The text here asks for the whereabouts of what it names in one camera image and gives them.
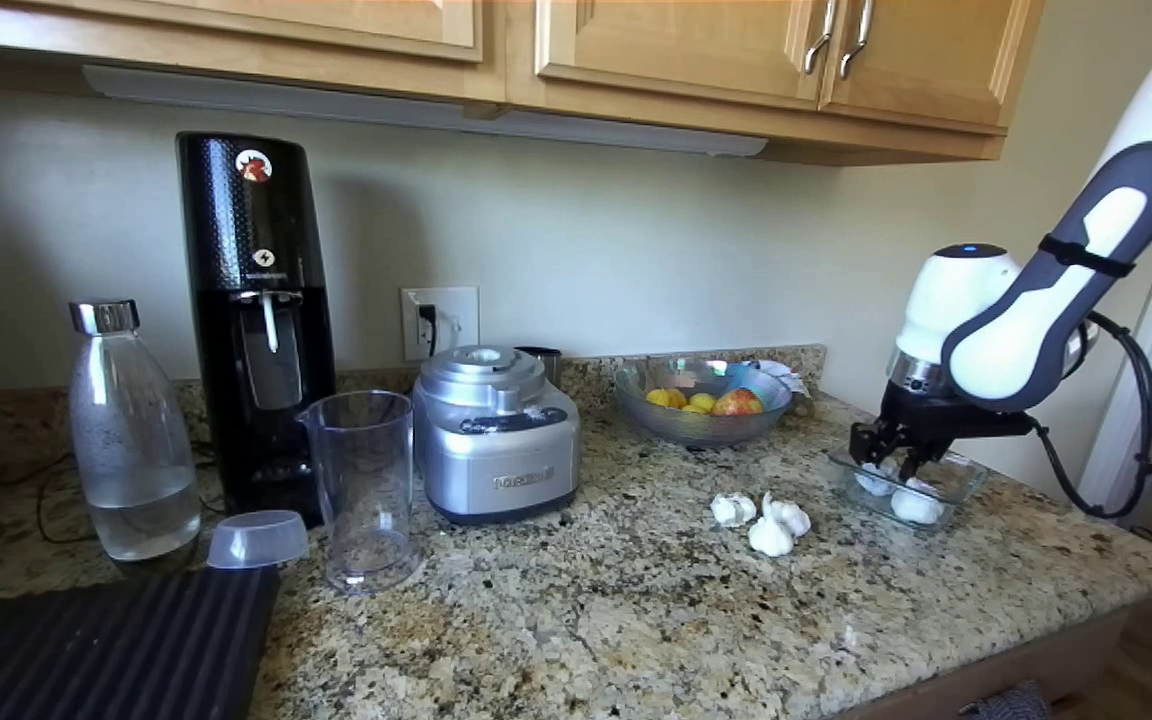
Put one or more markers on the wrist mounted stereo camera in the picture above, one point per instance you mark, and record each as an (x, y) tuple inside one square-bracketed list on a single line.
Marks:
[(996, 427)]

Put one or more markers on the wooden cabinet door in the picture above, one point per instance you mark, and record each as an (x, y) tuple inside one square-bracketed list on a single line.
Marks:
[(920, 62), (270, 22), (668, 42)]

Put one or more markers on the blue white snack bag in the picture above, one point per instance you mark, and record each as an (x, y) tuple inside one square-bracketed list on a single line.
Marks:
[(778, 376)]

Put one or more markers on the wooden upper cabinets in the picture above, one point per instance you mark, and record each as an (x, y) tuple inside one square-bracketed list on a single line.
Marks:
[(511, 52)]

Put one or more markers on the large white garlic bulb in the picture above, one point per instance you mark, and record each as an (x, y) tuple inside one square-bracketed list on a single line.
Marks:
[(874, 486)]

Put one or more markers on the translucent plastic lid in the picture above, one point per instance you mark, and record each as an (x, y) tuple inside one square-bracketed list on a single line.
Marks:
[(256, 540)]

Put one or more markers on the gray hanging towel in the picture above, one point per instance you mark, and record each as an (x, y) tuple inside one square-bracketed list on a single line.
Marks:
[(1002, 705)]

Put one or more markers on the orange-red round fruit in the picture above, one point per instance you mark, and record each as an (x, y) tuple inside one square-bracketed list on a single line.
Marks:
[(738, 400)]

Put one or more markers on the white wall outlet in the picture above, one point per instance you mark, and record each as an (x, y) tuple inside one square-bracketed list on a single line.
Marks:
[(459, 322)]

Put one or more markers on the yellow lemon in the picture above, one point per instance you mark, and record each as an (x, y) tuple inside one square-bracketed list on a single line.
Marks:
[(664, 396)]

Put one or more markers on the round glass fruit bowl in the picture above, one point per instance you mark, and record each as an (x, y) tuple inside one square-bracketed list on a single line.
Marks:
[(700, 427)]

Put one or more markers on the black ribbed drying mat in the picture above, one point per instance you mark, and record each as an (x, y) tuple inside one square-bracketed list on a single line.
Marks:
[(97, 654)]

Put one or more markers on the yellow-green citrus fruit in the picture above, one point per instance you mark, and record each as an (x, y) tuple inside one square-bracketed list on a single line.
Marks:
[(700, 400)]

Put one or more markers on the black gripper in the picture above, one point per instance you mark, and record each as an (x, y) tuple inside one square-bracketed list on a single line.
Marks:
[(920, 419)]

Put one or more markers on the square clear glass bowl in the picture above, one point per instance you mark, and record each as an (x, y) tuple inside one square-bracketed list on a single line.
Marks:
[(968, 503)]

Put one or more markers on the black soda maker machine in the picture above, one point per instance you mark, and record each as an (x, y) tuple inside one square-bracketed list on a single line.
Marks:
[(256, 333)]

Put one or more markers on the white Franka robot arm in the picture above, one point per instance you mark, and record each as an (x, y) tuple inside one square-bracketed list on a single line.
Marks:
[(1002, 333)]

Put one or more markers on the clear bottle with silver cap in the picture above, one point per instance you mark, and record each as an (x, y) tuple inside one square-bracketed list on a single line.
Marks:
[(132, 441)]

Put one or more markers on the silver food chopper appliance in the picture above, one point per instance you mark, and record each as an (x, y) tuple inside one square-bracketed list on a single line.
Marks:
[(499, 441)]

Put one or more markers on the long-necked white garlic bulb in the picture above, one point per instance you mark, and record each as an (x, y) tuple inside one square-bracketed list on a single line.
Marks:
[(771, 537)]

